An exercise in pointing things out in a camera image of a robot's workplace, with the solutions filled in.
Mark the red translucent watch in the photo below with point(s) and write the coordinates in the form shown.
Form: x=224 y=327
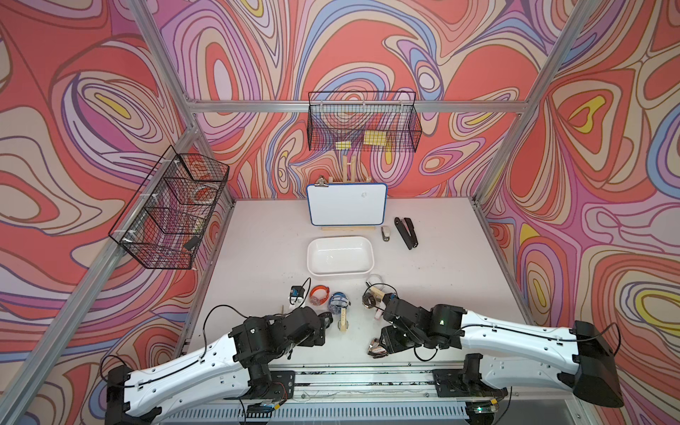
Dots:
x=319 y=295

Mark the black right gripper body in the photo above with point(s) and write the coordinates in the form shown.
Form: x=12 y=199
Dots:
x=405 y=341

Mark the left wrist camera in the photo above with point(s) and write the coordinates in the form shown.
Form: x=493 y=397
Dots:
x=297 y=294

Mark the black stapler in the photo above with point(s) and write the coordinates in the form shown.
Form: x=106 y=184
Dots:
x=407 y=232

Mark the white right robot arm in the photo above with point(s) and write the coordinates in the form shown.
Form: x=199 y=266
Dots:
x=503 y=354

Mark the dark brown leather watch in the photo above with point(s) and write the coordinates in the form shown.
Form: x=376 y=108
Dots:
x=368 y=299

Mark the cream strap watch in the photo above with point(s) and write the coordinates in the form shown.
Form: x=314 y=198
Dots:
x=379 y=295

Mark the small yellow note pad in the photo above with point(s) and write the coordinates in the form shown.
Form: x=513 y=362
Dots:
x=343 y=146

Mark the white plastic storage box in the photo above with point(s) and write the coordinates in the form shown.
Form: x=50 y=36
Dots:
x=328 y=257

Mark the white band watch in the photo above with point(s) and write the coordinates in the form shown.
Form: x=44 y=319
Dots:
x=375 y=281

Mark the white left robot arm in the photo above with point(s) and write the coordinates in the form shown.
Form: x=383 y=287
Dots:
x=234 y=366

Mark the black wire basket back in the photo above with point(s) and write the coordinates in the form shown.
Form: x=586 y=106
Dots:
x=344 y=115

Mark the blue translucent watch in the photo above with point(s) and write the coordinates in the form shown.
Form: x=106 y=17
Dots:
x=338 y=302

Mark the black wire basket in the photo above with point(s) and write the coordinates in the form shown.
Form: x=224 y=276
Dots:
x=164 y=224
x=344 y=115

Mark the black wire basket left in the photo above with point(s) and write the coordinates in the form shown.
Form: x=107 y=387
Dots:
x=164 y=224

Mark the beige strap watch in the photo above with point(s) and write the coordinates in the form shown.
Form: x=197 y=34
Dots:
x=343 y=325

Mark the small grey stapler remover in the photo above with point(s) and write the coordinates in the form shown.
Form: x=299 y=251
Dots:
x=386 y=233

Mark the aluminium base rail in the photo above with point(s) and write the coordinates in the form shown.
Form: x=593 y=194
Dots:
x=400 y=393

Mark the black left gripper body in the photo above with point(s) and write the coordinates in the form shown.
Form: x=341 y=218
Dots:
x=313 y=340

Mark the small white whiteboard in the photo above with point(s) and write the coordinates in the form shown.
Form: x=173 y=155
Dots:
x=347 y=204

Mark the yellow sticky notes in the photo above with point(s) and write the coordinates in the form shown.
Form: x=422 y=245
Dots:
x=375 y=138

